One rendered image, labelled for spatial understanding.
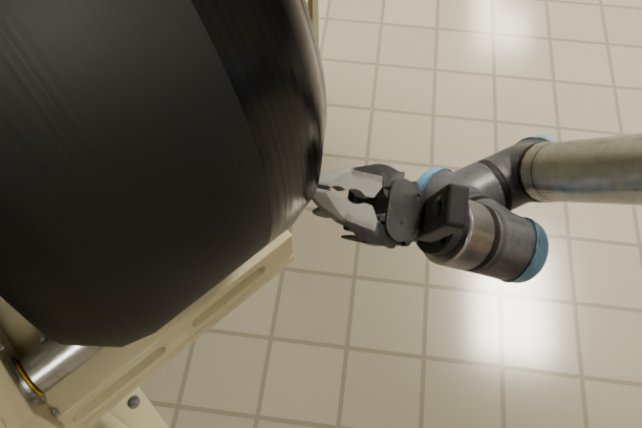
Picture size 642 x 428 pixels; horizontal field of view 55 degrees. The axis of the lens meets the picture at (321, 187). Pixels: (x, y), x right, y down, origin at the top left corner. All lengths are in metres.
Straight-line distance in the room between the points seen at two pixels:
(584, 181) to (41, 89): 0.65
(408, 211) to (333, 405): 0.98
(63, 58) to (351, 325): 1.40
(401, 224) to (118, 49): 0.42
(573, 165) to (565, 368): 0.98
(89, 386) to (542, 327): 1.27
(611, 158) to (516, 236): 0.15
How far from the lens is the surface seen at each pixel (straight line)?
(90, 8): 0.37
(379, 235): 0.68
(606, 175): 0.80
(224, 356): 1.67
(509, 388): 1.70
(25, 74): 0.36
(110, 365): 0.79
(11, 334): 0.92
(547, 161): 0.89
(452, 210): 0.65
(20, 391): 0.72
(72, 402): 0.79
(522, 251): 0.83
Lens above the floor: 1.58
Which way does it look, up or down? 58 degrees down
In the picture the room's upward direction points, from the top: straight up
